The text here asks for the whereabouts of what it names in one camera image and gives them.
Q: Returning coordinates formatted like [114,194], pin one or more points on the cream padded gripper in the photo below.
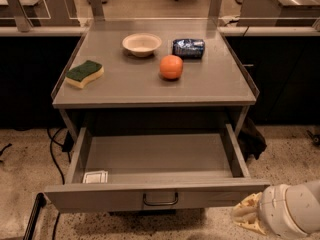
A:
[272,208]

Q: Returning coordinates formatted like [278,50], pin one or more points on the grey top drawer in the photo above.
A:
[155,172]

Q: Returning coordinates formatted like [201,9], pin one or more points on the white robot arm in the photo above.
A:
[290,212]

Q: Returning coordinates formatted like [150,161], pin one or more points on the grey metal drawer cabinet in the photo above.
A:
[217,79]

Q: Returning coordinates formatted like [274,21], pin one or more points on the orange ball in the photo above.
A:
[171,67]

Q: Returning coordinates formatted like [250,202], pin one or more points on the blue crushed can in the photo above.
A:
[188,48]

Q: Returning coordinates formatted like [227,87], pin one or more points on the white paper bowl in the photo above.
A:
[142,44]

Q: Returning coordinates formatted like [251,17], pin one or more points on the black bar on floor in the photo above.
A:
[39,203]

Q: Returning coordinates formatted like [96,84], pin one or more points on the right background desk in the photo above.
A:
[280,13]

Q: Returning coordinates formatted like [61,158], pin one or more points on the background desk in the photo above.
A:
[280,13]
[42,13]

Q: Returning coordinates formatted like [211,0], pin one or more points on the green yellow sponge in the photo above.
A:
[83,74]

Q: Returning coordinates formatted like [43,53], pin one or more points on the left background desk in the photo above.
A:
[42,13]

